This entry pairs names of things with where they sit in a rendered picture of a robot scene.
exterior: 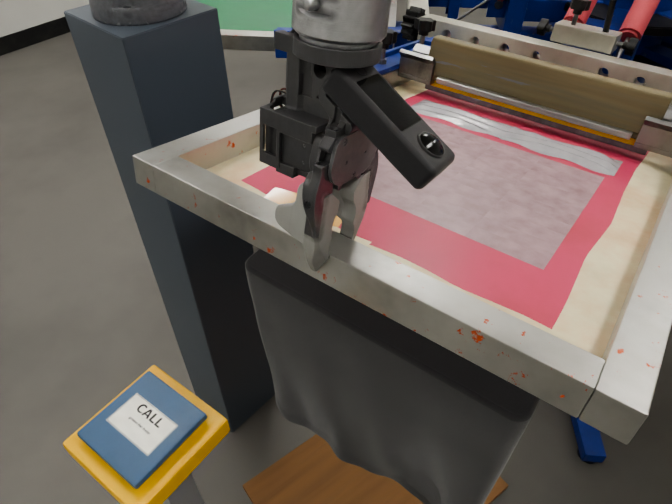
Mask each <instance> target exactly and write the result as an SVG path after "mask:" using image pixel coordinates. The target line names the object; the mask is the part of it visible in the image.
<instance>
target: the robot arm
mask: <svg viewBox="0 0 672 504"><path fill-rule="evenodd" d="M391 2H392V0H293V2H292V24H291V25H292V28H293V29H292V30H291V31H290V32H287V31H285V30H278V31H275V37H274V48H275V49H278V50H281V51H284V52H287V61H286V88H281V89H280V90H275V91H274V92H273V93H272V96H271V100H270V103H268V104H266V105H263V106H260V148H259V161H260V162H263V163H265V164H267V165H269V166H272V167H274V168H276V171H277V172H280V173H282V174H284V175H286V176H289V177H291V178H295V177H297V176H298V175H301V176H303V177H305V178H306V179H305V181H304V182H303V183H301V184H300V185H299V187H298V190H297V196H296V200H295V202H293V203H285V204H279V205H278V206H277V207H276V210H275V219H276V221H277V223H278V224H279V225H280V226H281V227H282V228H283V229H284V230H285V231H287V232H288V233H289V234H290V235H291V236H293V237H294V238H295V239H296V240H297V241H298V242H300V243H301V244H302V245H303V246H304V250H305V255H306V260H307V263H308V265H309V267H310V268H311V270H313V271H318V270H319V269H320V268H321V266H322V265H323V264H324V263H325V262H326V261H327V260H328V259H329V246H330V243H331V240H332V226H333V222H334V219H335V217H336V215H337V216H338V217H339V218H340V219H341V221H342V225H341V230H340V234H342V235H344V236H346V237H348V238H350V239H353V240H354V239H355V237H356V234H357V232H358V229H359V227H360V224H361V222H362V219H363V217H364V214H365V210H366V207H367V203H368V202H369V201H370V197H371V193H372V189H373V185H374V182H375V178H376V174H377V168H378V150H379V151H380V152H381V153H382V154H383V155H384V156H385V157H386V158H387V159H388V161H389V162H390V163H391V164H392V165H393V166H394V167H395V168H396V169H397V170H398V171H399V172H400V173H401V175H402V176H403V177H404V178H405V179H406V180H407V181H408V182H409V183H410V184H411V185H412V186H413V187H414V188H415V189H422V188H424V187H425V186H426V185H427V184H429V183H430V182H431V181H432V180H433V179H435V178H436V177H437V176H438V175H439V174H440V173H442V172H443V171H444V170H445V169H446V168H447V167H448V166H449V165H450V164H451V163H452V162H453V161H454V158H455V154H454V152H453V151H452V150H451V149H450V148H449V147H448V146H447V145H446V144H445V142H444V141H443V140H442V139H441V138H440V137H439V136H438V135H437V134H436V133H435V132H434V131H433V130H432V129H431V128H430V126H429V125H428V124H427V123H426V122H425V121H424V120H423V119H422V118H421V117H420V116H419V115H418V114H417V113H416V112H415V110H414V109H413V108H412V107H411V106H410V105H409V104H408V103H407V102H406V101H405V100H404V99H403V98H402V97H401V96H400V94H399V93H398V92H397V91H396V90H395V89H394V88H393V87H392V86H391V85H390V84H389V83H388V82H387V81H386V80H385V78H384V77H383V76H382V75H381V74H380V73H379V72H378V71H377V70H376V69H375V68H374V67H373V66H374V65H376V64H378V63H379V62H380V59H381V52H382V45H383V42H382V40H383V39H384V38H385V37H386V36H387V30H388V23H389V16H390V9H391ZM89 5H90V8H91V11H92V14H93V17H94V18H95V19H96V20H97V21H99V22H101V23H104V24H109V25H115V26H141V25H149V24H155V23H159V22H163V21H167V20H170V19H172V18H175V17H177V16H179V15H180V14H182V13H183V12H184V11H185V10H186V8H187V3H186V0H89ZM282 90H285V91H282ZM276 92H279V96H276V97H274V95H275V93H276ZM281 93H284V94H282V95H281ZM282 104H283V105H285V106H283V105H282ZM277 106H280V108H278V109H274V107H277ZM265 125H266V133H265Z"/></svg>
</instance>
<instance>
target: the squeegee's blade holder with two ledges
mask: <svg viewBox="0 0 672 504"><path fill-rule="evenodd" d="M436 83H437V84H440V85H444V86H447V87H451V88H454V89H457V90H461V91H464V92H468V93H471V94H474V95H478V96H481V97H484V98H488V99H491V100H495V101H498V102H501V103H505V104H508V105H512V106H515V107H518V108H522V109H525V110H529V111H532V112H535V113H539V114H542V115H545V116H549V117H552V118H556V119H559V120H562V121H566V122H569V123H573V124H576V125H579V126H583V127H586V128H589V129H593V130H596V131H600V132H603V133H606V134H610V135H613V136H617V137H620V138H623V139H627V140H630V138H631V136H632V134H633V132H631V131H628V130H624V129H621V128H618V127H614V126H611V125H607V124H604V123H600V122H597V121H593V120H590V119H586V118H583V117H579V116H576V115H572V114H569V113H565V112H562V111H558V110H555V109H552V108H548V107H545V106H541V105H538V104H534V103H531V102H527V101H524V100H520V99H517V98H513V97H510V96H506V95H503V94H499V93H496V92H492V91H489V90H486V89H482V88H479V87H475V86H472V85H468V84H465V83H461V82H458V81H454V80H451V79H447V78H444V77H440V76H439V77H437V79H436Z"/></svg>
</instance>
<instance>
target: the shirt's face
mask: <svg viewBox="0 0 672 504"><path fill-rule="evenodd" d="M249 264H250V265H251V266H252V267H254V268H255V269H257V270H259V271H261V272H262V273H264V274H266V275H268V276H270V277H271V278H273V279H275V280H277V281H279V282H280V283H282V284H284V285H286V286H287V287H289V288H291V289H293V290H295V291H296V292H298V293H300V294H302V295H304V296H305V297H307V298H309V299H311V300H312V301H314V302H316V303H318V304H320V305H321V306H323V307H325V308H327V309H329V310H330V311H332V312H334V313H336V314H337V315H339V316H341V317H343V318H345V319H346V320H348V321H350V322H352V323H354V324H355V325H357V326H359V327H361V328H362V329H364V330H366V331H368V332H370V333H371V334H373V335H375V336H377V337H378V338H380V339H382V340H384V341H386V342H387V343H389V344H391V345H393V346H395V347H396V348H398V349H400V350H402V351H403V352H405V353H407V354H409V355H411V356H412V357H414V358H416V359H418V360H420V361H421V362H423V363H425V364H427V365H428V366H430V367H432V368H434V369H436V370H437V371H439V372H441V373H443V374H445V375H446V376H448V377H450V378H452V379H453V380H455V381H457V382H459V383H461V384H462V385H464V386H466V387H468V388H470V389H471V390H473V391H475V392H477V393H478V394H480V395H482V396H484V397H486V398H487V399H489V400H491V401H493V402H495V403H496V404H498V405H500V406H502V407H503V408H505V409H507V410H509V411H511V412H513V413H515V414H523V413H525V412H527V410H528V409H529V407H530V405H531V403H532V401H533V399H534V397H535V396H534V395H532V394H530V393H528V392H526V391H525V390H523V389H521V388H519V387H517V386H515V385H513V384H512V383H510V382H508V381H506V380H504V379H502V378H500V377H498V376H497V375H495V374H493V373H491V372H489V371H487V370H485V369H483V368H482V367H480V366H478V365H476V364H474V363H472V362H470V361H469V360H467V359H465V358H463V357H461V356H459V355H457V354H455V353H454V352H452V351H450V350H448V349H446V348H444V347H442V346H441V345H439V344H437V343H435V342H433V341H431V340H429V339H427V338H426V337H424V336H422V335H420V334H418V333H416V332H414V331H413V330H411V329H409V328H407V327H405V326H403V325H401V324H399V323H398V322H396V321H394V320H392V319H390V318H388V317H386V316H385V315H383V314H381V313H379V312H377V311H375V310H373V309H371V308H370V307H368V306H366V305H364V304H362V303H360V302H358V301H357V300H355V299H353V298H351V297H349V296H347V295H345V294H343V293H342V292H340V291H338V290H336V289H334V288H332V287H330V286H329V285H327V284H325V283H323V282H321V281H319V280H317V279H315V278H314V277H312V276H310V275H308V274H306V273H304V272H302V271H301V270H299V269H297V268H295V267H293V266H291V265H289V264H287V263H286V262H284V261H282V260H280V259H278V258H276V257H274V256H273V255H271V254H269V253H267V252H265V251H263V250H260V251H259V252H257V253H256V254H255V255H254V256H252V257H251V258H250V260H249Z"/></svg>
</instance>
